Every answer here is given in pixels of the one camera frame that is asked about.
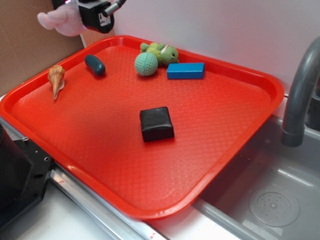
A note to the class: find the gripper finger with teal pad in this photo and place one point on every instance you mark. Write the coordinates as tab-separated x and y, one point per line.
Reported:
91	12

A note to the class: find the pink plush bunny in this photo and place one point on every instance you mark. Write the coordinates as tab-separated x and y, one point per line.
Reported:
66	20

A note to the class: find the dark teal oblong capsule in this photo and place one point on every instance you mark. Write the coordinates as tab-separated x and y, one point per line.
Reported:
96	66

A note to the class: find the tan spiral seashell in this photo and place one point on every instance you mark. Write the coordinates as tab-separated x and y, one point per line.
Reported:
56	78

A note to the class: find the green textured ball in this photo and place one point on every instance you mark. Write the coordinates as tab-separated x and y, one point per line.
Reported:
146	64

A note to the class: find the brown cardboard panel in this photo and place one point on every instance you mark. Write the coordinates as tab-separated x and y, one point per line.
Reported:
26	48

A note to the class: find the green plush turtle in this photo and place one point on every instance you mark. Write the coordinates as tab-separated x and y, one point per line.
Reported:
165	54

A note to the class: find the blue rectangular block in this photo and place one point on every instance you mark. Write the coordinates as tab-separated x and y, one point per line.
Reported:
177	71

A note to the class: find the black square pouch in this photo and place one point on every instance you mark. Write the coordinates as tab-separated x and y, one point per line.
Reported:
156	124

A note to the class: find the red plastic tray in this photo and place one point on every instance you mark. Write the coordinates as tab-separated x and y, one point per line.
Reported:
147	145

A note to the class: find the grey sink faucet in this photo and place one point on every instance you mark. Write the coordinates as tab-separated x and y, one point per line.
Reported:
303	103

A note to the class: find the grey plastic sink basin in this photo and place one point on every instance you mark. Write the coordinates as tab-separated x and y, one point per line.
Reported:
268	191

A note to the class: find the silver cable connector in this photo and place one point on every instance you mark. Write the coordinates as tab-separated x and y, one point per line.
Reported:
110	10

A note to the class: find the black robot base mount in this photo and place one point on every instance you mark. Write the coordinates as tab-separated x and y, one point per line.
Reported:
25	169

